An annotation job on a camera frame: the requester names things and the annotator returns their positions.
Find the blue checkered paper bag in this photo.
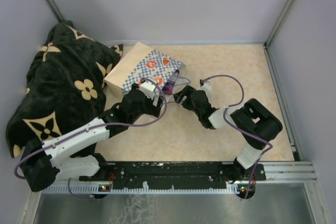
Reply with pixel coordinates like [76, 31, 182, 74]
[104, 42, 186, 98]

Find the purple snack packet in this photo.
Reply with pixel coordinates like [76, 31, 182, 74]
[162, 70, 180, 94]

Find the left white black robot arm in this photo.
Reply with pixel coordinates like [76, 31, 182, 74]
[14, 81, 167, 192]

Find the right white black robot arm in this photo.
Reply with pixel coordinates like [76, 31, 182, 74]
[173, 85, 283, 183]

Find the black floral blanket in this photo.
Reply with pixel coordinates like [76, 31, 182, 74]
[6, 21, 123, 157]

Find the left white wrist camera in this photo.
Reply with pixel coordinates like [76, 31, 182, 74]
[139, 78, 156, 99]

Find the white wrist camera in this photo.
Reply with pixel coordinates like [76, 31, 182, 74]
[139, 78, 156, 99]
[198, 79, 212, 94]

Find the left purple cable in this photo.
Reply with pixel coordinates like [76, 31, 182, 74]
[14, 77, 168, 201]

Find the purple cable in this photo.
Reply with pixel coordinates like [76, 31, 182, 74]
[14, 77, 168, 201]
[201, 74, 274, 200]

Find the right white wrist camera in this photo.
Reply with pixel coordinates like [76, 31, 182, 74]
[198, 79, 212, 94]

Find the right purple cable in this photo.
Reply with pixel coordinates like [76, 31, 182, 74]
[201, 74, 274, 200]

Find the white slotted cable duct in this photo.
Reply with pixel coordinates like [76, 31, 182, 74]
[41, 182, 247, 195]

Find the aluminium frame rail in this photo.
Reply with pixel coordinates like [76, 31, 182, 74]
[33, 159, 320, 183]

